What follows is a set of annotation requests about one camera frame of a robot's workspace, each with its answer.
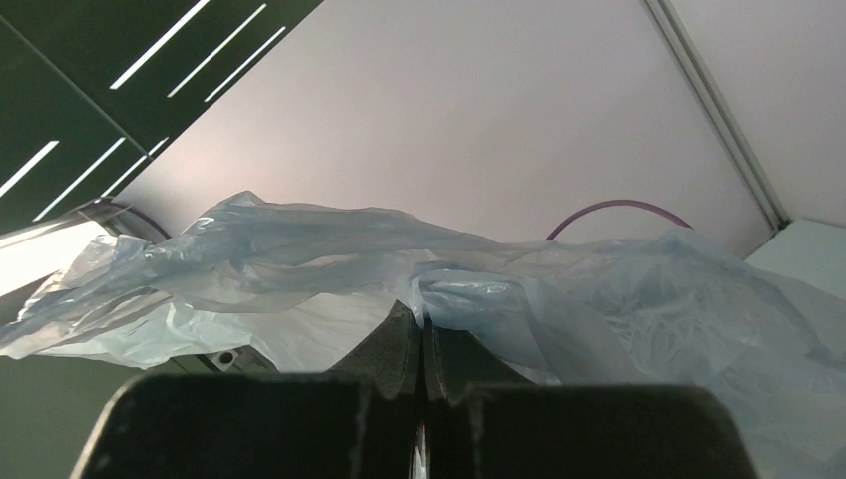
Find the translucent blue trash bag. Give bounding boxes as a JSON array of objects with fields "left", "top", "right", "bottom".
[{"left": 1, "top": 192, "right": 845, "bottom": 478}]

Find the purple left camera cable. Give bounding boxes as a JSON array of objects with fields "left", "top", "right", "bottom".
[{"left": 544, "top": 199, "right": 695, "bottom": 242}]

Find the right aluminium frame post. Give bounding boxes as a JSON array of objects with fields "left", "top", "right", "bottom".
[{"left": 644, "top": 0, "right": 790, "bottom": 232}]

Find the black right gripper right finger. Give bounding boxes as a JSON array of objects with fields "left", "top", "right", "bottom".
[{"left": 421, "top": 322, "right": 755, "bottom": 478}]

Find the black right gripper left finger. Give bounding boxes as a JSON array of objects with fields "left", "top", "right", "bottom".
[{"left": 72, "top": 303, "right": 420, "bottom": 478}]

